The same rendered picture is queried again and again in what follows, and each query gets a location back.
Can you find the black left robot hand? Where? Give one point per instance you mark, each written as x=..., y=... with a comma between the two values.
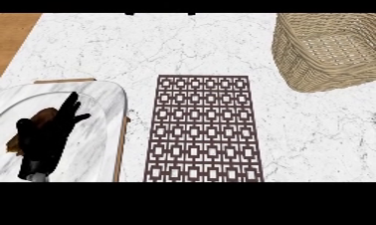
x=47, y=142

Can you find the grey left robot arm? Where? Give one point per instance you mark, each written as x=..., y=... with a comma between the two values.
x=39, y=178

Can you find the brown croissant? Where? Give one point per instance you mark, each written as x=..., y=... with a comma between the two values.
x=45, y=114

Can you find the brown patterned placemat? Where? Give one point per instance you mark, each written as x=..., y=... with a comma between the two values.
x=203, y=129

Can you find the tan wicker basket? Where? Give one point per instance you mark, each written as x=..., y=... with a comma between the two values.
x=303, y=66

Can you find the white marble tray, wooden rim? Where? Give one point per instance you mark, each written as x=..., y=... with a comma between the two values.
x=98, y=129

